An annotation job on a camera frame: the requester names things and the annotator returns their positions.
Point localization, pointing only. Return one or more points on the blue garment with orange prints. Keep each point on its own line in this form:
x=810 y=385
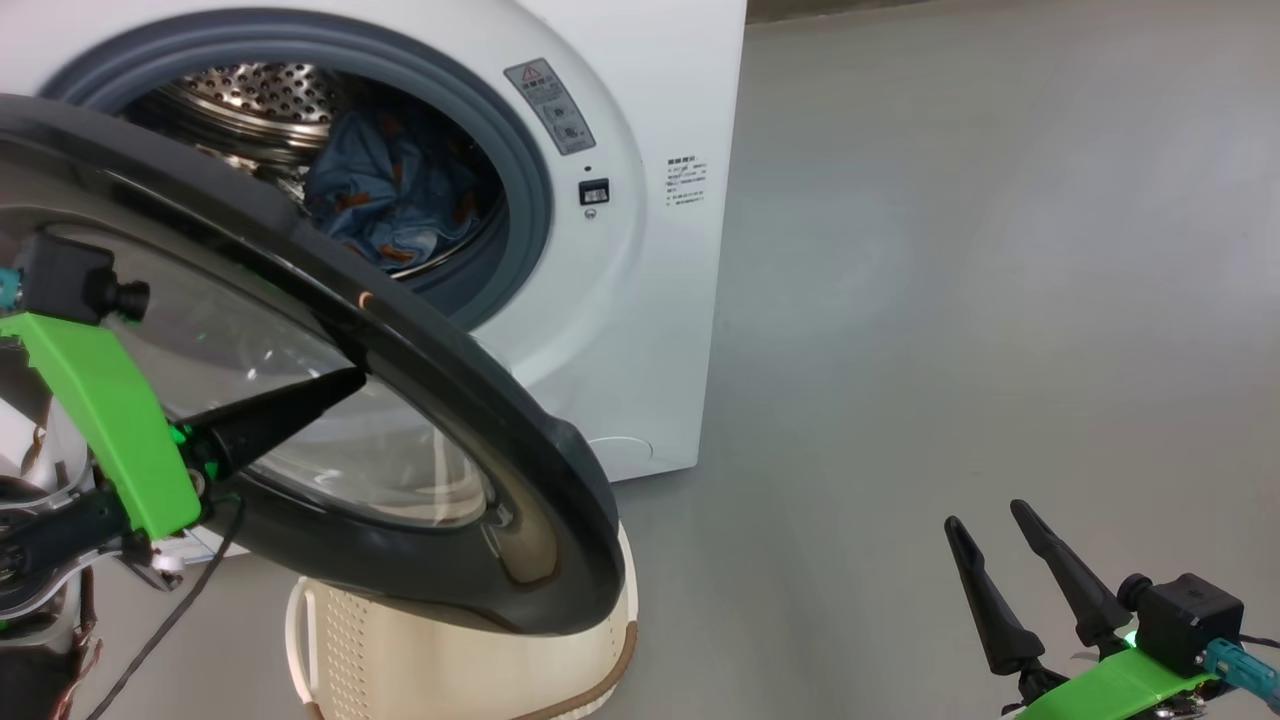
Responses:
x=390 y=190

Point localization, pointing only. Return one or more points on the round white filter cover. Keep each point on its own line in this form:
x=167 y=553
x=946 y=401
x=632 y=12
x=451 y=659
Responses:
x=625 y=458

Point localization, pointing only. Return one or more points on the black door latch socket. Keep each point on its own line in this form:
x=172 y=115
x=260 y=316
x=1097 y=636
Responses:
x=594 y=192

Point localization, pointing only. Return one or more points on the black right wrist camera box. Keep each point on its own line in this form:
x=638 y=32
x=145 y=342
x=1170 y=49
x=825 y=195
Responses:
x=1190 y=615

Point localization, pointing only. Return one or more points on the grey rubber door gasket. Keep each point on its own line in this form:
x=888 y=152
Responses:
x=525 y=200

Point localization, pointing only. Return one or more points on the white front-load washing machine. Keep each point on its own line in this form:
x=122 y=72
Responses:
x=680 y=100

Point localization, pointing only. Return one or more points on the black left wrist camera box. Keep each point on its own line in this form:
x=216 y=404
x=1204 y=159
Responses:
x=65 y=275

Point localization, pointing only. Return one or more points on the dark round glass washer door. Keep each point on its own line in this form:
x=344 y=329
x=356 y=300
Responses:
x=500 y=450

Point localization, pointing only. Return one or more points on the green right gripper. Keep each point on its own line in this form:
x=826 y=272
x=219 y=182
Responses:
x=1120 y=690

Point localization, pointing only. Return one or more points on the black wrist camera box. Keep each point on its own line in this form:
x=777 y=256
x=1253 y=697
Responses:
x=65 y=275
x=1190 y=615

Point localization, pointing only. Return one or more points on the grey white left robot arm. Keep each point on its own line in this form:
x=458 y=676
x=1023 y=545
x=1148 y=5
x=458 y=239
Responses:
x=50 y=560

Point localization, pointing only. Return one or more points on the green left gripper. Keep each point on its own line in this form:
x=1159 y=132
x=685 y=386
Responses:
x=110 y=410

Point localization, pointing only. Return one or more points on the grey warning sticker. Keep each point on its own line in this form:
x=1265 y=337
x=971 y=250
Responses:
x=550 y=107

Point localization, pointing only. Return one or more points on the cream perforated plastic laundry basket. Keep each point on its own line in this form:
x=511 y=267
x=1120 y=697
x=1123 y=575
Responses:
x=450 y=670

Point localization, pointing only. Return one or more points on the steel perforated washer drum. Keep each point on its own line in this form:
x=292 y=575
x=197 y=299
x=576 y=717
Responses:
x=250 y=95

